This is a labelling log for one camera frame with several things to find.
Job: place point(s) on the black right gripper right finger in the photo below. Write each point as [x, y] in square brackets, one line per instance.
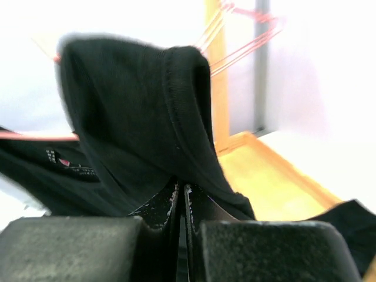
[222, 248]

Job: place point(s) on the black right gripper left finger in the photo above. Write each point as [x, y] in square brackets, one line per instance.
[139, 247]

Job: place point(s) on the black tank top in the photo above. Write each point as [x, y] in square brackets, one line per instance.
[143, 117]

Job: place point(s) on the pink hanger of white top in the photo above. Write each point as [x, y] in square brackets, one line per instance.
[239, 30]

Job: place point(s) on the pink hanger of grey top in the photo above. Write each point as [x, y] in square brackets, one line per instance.
[213, 33]

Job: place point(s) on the pink hanger of red top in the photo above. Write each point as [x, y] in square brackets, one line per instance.
[274, 28]

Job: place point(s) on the wooden clothes rack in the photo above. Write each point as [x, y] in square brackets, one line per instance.
[278, 191]

